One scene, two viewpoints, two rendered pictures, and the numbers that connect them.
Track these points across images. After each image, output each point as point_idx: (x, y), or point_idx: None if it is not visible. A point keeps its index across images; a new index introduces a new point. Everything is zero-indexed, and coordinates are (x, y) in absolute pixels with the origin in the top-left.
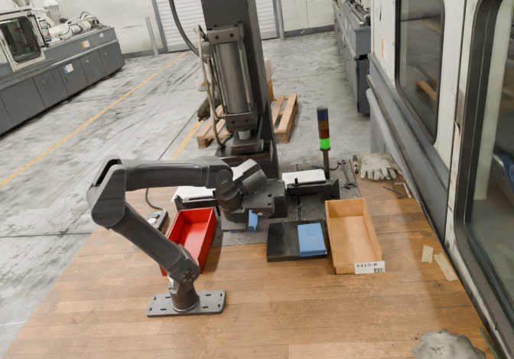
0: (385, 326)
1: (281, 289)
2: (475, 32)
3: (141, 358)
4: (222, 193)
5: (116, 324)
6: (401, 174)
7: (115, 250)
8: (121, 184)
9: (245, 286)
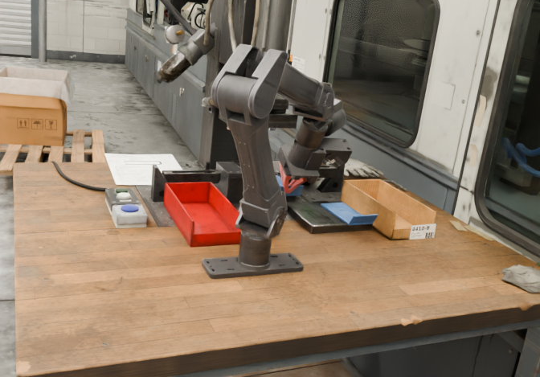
0: (468, 268)
1: (349, 252)
2: (518, 13)
3: (246, 309)
4: (325, 120)
5: (174, 287)
6: (382, 174)
7: (83, 227)
8: (280, 71)
9: (307, 251)
